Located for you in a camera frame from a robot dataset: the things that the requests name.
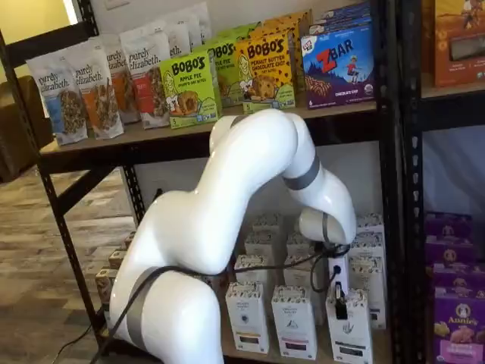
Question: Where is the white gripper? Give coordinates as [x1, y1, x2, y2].
[327, 254, 350, 320]

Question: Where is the white box green strip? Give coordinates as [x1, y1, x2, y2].
[355, 212, 385, 237]
[325, 287, 375, 364]
[349, 234, 385, 260]
[347, 256, 388, 331]

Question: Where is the white box orange strip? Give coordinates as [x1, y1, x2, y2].
[233, 253, 272, 290]
[243, 231, 276, 259]
[225, 282, 271, 354]
[252, 214, 283, 234]

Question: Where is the purple Annie's box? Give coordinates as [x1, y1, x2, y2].
[424, 235, 483, 275]
[430, 269, 485, 301]
[424, 211, 475, 244]
[433, 295, 485, 364]

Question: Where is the black metal shelf rack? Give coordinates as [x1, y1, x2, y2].
[399, 0, 485, 364]
[0, 0, 405, 364]

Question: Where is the purple ZBar box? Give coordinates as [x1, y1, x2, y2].
[300, 24, 377, 111]
[308, 2, 374, 37]

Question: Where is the yellow Bobo's peanut butter box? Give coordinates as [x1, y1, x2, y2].
[262, 10, 314, 96]
[234, 31, 298, 115]

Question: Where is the green Bobo's apple pie box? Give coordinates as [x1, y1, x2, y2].
[158, 49, 223, 130]
[204, 22, 263, 109]

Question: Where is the orange snack box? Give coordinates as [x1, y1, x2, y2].
[430, 0, 485, 89]

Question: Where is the white granola bag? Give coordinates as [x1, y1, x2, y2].
[184, 6, 213, 49]
[161, 20, 192, 60]

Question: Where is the granola bag orange label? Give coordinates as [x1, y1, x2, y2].
[94, 33, 142, 126]
[65, 47, 126, 141]

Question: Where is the granola bag blue label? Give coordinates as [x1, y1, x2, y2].
[25, 50, 89, 147]

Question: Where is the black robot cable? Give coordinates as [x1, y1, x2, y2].
[89, 241, 352, 364]

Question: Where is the black floor power cord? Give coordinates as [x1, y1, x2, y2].
[55, 322, 101, 356]

